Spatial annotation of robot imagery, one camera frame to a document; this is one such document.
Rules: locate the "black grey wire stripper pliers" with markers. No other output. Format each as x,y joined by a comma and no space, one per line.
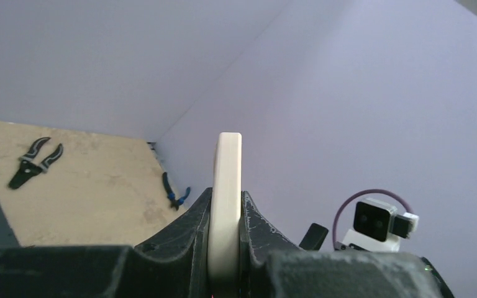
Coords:
28,169

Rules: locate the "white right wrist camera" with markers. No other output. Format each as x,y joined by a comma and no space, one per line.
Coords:
378,227

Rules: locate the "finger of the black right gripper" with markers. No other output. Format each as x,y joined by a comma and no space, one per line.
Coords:
314,237

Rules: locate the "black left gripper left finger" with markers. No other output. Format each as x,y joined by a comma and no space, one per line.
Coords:
171,263

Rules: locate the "blue handled cutting pliers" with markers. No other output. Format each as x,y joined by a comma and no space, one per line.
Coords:
175,202

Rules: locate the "phone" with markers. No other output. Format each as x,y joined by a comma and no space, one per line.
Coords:
223,248

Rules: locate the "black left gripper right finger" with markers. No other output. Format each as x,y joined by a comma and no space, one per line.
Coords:
273,266

